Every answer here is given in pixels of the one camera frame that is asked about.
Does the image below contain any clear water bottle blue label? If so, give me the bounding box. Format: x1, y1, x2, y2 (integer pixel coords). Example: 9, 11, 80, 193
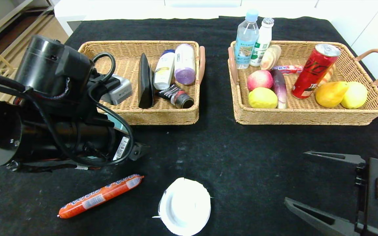
234, 9, 260, 70

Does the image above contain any white bottle purple cap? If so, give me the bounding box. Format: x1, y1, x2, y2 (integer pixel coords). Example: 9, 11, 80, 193
174, 44, 197, 86

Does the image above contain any teal plastic mug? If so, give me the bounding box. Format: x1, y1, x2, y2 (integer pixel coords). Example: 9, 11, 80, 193
105, 113, 122, 133

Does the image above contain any striped croissant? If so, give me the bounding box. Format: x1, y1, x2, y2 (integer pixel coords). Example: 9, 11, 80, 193
318, 64, 336, 87

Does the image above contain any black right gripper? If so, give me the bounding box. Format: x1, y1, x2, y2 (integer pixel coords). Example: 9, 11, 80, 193
284, 150, 378, 236

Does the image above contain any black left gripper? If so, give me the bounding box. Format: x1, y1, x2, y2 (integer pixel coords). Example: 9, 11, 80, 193
82, 123, 151, 162

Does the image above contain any red chewy candy pack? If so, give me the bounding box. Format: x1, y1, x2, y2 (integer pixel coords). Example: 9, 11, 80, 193
271, 65, 304, 74

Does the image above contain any white lotion bottle blue cap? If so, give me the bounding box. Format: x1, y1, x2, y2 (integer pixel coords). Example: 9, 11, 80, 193
153, 50, 176, 90

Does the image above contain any yellow lemon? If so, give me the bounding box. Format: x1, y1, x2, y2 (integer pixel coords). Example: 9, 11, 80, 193
248, 87, 278, 109
341, 81, 368, 109

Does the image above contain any black cosmetic tube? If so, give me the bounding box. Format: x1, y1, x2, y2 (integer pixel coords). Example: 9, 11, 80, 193
158, 84, 195, 109

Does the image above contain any ridged bread roll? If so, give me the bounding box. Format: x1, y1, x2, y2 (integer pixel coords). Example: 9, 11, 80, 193
261, 45, 282, 71

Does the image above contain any orange wrapped sausage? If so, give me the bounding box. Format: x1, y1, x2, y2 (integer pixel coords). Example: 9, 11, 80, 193
57, 174, 144, 219

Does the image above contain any black flat case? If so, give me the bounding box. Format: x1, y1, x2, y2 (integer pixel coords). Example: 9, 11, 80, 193
138, 53, 154, 109

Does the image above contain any yellow orange pear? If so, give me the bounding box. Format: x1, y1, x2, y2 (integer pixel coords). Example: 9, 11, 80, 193
315, 81, 349, 108

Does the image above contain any white milk bottle green label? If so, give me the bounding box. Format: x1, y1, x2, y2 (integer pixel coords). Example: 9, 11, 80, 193
250, 18, 274, 68

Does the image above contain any wicker basket holding food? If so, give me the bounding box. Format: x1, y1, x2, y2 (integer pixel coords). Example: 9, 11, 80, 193
227, 41, 378, 126

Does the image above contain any purple eggplant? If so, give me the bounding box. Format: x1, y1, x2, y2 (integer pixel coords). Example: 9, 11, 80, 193
269, 69, 287, 109

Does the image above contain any wicker basket holding toiletries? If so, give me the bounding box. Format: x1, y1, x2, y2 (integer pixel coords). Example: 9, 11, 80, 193
77, 41, 206, 126

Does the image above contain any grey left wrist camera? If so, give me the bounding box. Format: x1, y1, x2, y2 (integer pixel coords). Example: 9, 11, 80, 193
101, 75, 133, 106

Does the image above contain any red cola can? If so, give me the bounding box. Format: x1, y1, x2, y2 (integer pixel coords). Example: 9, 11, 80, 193
291, 44, 341, 99

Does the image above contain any pink peach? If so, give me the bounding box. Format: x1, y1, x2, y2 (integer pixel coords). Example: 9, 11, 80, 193
247, 70, 273, 91

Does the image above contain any white round lid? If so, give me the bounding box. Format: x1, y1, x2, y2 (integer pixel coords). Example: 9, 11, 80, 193
152, 177, 212, 236

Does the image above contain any grey metal shelf unit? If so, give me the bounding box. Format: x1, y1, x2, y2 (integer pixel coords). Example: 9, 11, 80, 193
0, 0, 55, 53

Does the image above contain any white cabinet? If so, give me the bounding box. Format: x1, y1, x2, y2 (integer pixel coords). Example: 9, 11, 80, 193
54, 0, 321, 37

